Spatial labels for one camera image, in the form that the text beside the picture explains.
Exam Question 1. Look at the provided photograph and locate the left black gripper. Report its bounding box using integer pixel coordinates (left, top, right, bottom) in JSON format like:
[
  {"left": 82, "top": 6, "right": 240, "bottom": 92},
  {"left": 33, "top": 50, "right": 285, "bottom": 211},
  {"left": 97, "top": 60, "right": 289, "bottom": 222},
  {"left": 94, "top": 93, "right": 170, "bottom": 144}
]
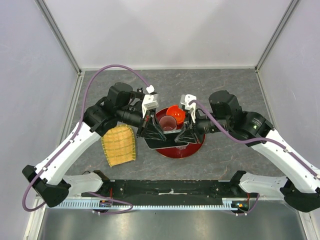
[{"left": 117, "top": 106, "right": 167, "bottom": 140}]

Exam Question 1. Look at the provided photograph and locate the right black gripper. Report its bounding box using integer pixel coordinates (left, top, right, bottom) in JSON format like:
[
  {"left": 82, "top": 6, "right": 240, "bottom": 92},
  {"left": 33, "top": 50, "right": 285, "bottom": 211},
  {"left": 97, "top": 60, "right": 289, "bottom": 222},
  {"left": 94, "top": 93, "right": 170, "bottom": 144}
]
[{"left": 175, "top": 107, "right": 232, "bottom": 143}]

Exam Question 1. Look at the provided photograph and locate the black smartphone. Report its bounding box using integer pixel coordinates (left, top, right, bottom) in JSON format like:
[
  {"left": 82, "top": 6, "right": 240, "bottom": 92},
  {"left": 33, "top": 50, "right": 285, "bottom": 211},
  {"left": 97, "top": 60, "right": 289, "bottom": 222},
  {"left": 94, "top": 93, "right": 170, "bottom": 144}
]
[{"left": 144, "top": 129, "right": 189, "bottom": 150}]

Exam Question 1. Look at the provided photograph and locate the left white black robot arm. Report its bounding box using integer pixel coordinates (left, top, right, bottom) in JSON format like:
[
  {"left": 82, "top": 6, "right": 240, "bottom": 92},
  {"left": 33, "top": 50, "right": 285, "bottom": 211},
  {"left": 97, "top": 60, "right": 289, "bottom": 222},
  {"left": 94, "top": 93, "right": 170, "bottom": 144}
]
[{"left": 22, "top": 82, "right": 166, "bottom": 208}]

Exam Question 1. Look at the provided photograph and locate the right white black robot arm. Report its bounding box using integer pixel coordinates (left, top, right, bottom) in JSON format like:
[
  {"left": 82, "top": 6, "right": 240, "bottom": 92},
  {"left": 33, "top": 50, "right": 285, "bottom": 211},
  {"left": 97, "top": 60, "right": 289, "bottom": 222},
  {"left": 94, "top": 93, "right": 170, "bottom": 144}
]
[{"left": 180, "top": 90, "right": 320, "bottom": 213}]

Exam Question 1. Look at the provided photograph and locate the pink glass mug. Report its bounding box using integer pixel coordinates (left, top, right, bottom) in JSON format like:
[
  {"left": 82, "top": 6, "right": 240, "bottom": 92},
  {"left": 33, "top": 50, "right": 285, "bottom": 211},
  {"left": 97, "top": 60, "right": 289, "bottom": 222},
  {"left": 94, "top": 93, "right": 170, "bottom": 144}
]
[{"left": 159, "top": 115, "right": 177, "bottom": 131}]

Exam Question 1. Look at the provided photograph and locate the orange plastic bowl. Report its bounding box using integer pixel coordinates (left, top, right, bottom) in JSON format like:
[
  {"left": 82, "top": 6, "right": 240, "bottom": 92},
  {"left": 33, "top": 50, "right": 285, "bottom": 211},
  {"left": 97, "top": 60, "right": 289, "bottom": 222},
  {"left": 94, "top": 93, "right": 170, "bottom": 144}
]
[{"left": 166, "top": 104, "right": 186, "bottom": 125}]

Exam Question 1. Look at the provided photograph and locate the yellow woven bamboo basket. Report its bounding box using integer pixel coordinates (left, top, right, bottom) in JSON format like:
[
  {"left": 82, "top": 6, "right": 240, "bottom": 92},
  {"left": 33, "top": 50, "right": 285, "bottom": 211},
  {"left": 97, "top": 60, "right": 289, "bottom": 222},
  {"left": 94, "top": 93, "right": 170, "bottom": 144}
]
[{"left": 101, "top": 124, "right": 136, "bottom": 168}]

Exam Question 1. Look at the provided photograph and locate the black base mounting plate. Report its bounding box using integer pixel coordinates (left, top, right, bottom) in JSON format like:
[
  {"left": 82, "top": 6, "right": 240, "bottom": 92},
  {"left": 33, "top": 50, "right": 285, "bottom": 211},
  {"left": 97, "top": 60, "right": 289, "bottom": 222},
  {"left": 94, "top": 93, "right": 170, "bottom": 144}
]
[{"left": 97, "top": 180, "right": 246, "bottom": 206}]

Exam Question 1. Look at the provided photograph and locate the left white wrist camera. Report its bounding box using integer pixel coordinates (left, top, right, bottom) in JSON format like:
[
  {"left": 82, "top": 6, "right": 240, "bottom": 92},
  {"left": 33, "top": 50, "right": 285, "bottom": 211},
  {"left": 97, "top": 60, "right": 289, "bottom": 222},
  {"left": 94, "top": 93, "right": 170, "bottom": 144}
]
[{"left": 141, "top": 85, "right": 160, "bottom": 118}]

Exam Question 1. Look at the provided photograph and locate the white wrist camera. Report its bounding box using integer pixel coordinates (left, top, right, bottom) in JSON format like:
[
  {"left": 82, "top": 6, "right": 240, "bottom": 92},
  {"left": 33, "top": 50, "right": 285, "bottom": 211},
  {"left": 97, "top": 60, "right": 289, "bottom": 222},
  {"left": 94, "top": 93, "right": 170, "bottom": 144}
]
[
  {"left": 180, "top": 94, "right": 197, "bottom": 123},
  {"left": 141, "top": 85, "right": 160, "bottom": 118}
]

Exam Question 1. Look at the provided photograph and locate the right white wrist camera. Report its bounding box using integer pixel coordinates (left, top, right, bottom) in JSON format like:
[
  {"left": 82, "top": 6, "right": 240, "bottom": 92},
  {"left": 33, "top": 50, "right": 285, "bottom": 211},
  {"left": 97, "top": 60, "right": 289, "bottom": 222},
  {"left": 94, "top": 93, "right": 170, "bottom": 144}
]
[{"left": 180, "top": 94, "right": 197, "bottom": 123}]

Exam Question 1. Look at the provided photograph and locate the grey slotted cable duct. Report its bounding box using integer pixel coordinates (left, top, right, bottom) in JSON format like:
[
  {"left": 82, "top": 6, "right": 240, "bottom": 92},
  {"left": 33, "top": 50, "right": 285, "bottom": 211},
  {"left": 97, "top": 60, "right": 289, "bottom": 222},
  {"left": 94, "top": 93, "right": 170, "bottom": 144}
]
[{"left": 53, "top": 197, "right": 256, "bottom": 210}]

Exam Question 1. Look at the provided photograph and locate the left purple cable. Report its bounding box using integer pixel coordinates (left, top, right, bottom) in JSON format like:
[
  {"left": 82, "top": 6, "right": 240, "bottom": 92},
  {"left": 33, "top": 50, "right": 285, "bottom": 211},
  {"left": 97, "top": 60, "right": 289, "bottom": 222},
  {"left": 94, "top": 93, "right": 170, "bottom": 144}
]
[{"left": 21, "top": 64, "right": 153, "bottom": 216}]

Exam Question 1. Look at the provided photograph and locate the left aluminium frame post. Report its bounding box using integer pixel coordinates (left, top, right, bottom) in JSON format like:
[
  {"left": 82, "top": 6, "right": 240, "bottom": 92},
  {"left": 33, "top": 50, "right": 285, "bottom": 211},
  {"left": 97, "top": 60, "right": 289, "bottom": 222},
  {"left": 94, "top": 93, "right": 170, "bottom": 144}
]
[{"left": 35, "top": 0, "right": 82, "bottom": 75}]

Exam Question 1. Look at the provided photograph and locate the aluminium frame post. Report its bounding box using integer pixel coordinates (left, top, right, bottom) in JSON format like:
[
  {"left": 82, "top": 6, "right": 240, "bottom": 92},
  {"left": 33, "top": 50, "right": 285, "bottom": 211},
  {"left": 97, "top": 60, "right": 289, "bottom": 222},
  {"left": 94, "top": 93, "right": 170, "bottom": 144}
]
[
  {"left": 35, "top": 0, "right": 82, "bottom": 75},
  {"left": 254, "top": 0, "right": 300, "bottom": 74}
]

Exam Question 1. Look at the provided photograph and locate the right aluminium frame post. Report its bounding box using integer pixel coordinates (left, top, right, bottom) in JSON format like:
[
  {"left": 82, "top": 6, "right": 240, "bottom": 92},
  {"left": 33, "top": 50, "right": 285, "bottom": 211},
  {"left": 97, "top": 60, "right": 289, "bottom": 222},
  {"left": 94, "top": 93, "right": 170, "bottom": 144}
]
[{"left": 254, "top": 0, "right": 300, "bottom": 74}]

